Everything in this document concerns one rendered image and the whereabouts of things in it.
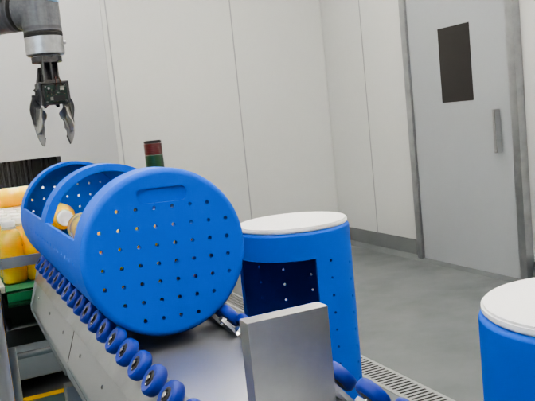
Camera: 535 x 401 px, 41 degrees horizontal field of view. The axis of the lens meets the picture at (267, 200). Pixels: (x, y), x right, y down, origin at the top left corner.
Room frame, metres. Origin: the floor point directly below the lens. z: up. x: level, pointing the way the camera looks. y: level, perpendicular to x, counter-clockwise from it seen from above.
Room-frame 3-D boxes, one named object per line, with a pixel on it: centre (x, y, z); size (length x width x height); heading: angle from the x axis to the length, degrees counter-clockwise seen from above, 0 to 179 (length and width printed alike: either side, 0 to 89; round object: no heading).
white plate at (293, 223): (1.79, -0.06, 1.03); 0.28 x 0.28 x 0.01
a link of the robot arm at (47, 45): (1.76, 0.49, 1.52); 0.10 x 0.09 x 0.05; 114
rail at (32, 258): (2.07, 0.58, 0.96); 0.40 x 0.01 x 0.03; 114
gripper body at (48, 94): (1.75, 0.49, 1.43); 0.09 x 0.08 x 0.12; 24
